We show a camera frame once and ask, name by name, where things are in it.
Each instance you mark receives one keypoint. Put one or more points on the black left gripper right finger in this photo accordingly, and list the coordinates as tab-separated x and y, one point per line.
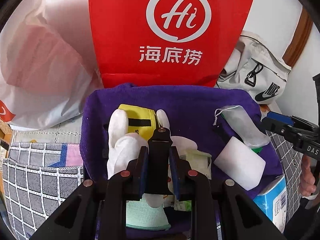
219	209

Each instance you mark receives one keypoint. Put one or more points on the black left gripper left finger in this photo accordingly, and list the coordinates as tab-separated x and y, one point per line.
97	210

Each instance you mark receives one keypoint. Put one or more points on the grey drawstring pouch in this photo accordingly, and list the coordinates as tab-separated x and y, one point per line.
241	123

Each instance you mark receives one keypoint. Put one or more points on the white sponge block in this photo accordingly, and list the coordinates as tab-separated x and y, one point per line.
241	164

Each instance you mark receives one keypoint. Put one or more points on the white knitted glove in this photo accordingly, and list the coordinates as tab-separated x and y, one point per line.
123	147

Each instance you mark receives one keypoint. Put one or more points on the yellow adidas pouch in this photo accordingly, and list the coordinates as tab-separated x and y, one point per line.
142	121

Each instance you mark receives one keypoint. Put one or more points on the green snack packet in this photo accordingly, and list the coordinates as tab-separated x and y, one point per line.
257	150

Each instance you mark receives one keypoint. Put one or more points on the orange print wet wipe packet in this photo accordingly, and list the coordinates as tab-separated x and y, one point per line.
169	198

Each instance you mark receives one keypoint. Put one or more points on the right hand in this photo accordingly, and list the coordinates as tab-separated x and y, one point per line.
307	180

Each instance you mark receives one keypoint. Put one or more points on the blue tissue pack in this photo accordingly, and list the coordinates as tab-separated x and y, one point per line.
273	202

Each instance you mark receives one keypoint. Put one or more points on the grey checked star bedsheet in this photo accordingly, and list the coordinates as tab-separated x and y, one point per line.
43	169

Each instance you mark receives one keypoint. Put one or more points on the green tissue packet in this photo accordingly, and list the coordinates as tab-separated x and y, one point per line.
199	161

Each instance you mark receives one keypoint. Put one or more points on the grey Nike bag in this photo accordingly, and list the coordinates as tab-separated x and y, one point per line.
253	67

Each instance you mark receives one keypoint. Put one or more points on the brown wooden headboard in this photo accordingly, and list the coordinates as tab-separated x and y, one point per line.
299	40

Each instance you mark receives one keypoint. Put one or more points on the wooden bedside furniture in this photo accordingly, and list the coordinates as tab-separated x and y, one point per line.
6	135

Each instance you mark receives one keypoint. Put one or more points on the purple towel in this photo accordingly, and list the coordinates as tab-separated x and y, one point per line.
190	110

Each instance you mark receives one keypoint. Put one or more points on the white Miniso plastic bag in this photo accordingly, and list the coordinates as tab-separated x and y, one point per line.
48	63

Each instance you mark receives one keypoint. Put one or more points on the red Haidilao paper bag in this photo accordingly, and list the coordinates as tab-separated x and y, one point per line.
165	42

